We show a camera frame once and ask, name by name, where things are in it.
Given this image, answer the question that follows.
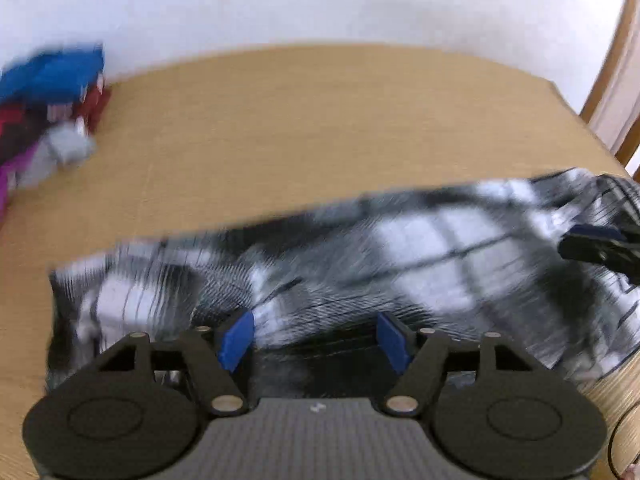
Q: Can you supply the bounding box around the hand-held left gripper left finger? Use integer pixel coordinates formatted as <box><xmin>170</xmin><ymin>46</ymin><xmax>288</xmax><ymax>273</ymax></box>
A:
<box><xmin>96</xmin><ymin>309</ymin><xmax>256</xmax><ymax>417</ymax></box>

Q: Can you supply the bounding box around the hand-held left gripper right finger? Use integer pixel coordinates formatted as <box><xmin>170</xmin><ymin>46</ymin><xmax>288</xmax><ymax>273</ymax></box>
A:
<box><xmin>375</xmin><ymin>311</ymin><xmax>544</xmax><ymax>417</ymax></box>

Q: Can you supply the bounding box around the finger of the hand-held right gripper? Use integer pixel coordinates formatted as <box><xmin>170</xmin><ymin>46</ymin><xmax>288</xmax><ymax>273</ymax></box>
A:
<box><xmin>557</xmin><ymin>224</ymin><xmax>640</xmax><ymax>287</ymax></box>

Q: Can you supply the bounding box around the black white plaid cloth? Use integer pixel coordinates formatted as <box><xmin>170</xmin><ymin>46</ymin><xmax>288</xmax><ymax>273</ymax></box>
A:
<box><xmin>46</xmin><ymin>167</ymin><xmax>640</xmax><ymax>397</ymax></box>

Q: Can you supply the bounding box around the white curtain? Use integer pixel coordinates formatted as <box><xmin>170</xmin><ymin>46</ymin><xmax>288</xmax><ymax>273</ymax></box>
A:
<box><xmin>590</xmin><ymin>35</ymin><xmax>640</xmax><ymax>153</ymax></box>

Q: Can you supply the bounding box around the grey garment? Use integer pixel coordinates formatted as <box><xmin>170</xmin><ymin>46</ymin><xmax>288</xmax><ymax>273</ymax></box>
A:
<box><xmin>16</xmin><ymin>117</ymin><xmax>97</xmax><ymax>192</ymax></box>

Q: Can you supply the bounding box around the maroon garment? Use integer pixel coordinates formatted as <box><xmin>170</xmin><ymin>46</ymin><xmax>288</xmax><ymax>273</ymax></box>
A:
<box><xmin>74</xmin><ymin>74</ymin><xmax>113</xmax><ymax>134</ymax></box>

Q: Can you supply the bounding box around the black garment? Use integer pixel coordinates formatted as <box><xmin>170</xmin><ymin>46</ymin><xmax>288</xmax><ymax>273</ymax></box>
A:
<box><xmin>0</xmin><ymin>107</ymin><xmax>53</xmax><ymax>167</ymax></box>

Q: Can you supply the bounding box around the red garment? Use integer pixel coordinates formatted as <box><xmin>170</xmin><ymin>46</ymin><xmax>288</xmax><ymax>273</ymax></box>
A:
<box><xmin>0</xmin><ymin>102</ymin><xmax>48</xmax><ymax>137</ymax></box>

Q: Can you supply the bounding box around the blue garment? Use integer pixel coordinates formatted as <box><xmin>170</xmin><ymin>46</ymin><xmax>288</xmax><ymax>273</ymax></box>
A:
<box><xmin>0</xmin><ymin>42</ymin><xmax>106</xmax><ymax>107</ymax></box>

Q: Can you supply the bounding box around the wooden door frame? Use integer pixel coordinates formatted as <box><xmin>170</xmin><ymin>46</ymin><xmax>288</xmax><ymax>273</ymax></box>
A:
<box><xmin>579</xmin><ymin>0</ymin><xmax>640</xmax><ymax>172</ymax></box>

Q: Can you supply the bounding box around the black cable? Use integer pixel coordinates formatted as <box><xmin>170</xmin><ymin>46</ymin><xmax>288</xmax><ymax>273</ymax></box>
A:
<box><xmin>606</xmin><ymin>404</ymin><xmax>640</xmax><ymax>480</ymax></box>

